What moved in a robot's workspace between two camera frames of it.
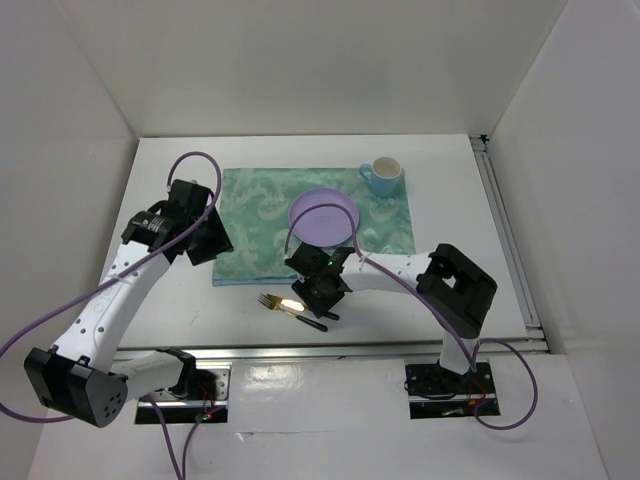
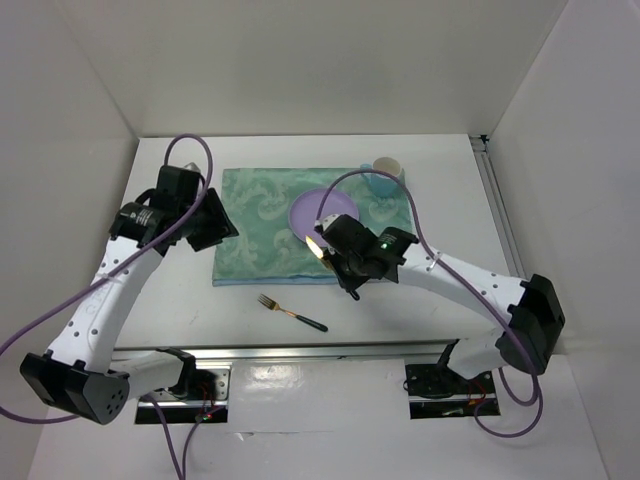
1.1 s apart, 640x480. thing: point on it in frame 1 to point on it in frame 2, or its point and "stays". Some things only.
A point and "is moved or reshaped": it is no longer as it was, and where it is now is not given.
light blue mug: (383, 173) stays
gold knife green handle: (297, 306) is moved or reshaped
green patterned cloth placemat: (257, 204) stays
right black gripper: (302, 288) to (348, 282)
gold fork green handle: (272, 305) stays
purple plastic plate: (325, 226) stays
